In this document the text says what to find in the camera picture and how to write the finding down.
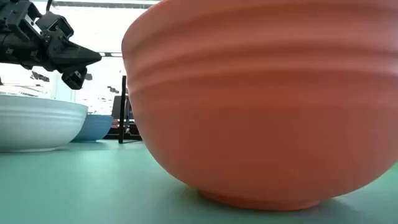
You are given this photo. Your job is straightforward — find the large orange-red bowl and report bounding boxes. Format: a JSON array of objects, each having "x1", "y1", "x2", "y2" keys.
[{"x1": 121, "y1": 0, "x2": 398, "y2": 212}]

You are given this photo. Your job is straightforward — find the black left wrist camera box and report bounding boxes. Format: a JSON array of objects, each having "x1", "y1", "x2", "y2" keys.
[{"x1": 35, "y1": 11, "x2": 75, "y2": 40}]

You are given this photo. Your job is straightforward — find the light blue bowl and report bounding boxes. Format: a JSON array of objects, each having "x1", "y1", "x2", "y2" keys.
[{"x1": 72, "y1": 114, "x2": 113, "y2": 142}]

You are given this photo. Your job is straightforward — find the large white bowl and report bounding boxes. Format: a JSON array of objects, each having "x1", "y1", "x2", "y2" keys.
[{"x1": 0, "y1": 94, "x2": 89, "y2": 153}]

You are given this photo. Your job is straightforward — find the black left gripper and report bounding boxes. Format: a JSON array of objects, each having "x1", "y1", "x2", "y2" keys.
[{"x1": 0, "y1": 0, "x2": 103, "y2": 91}]

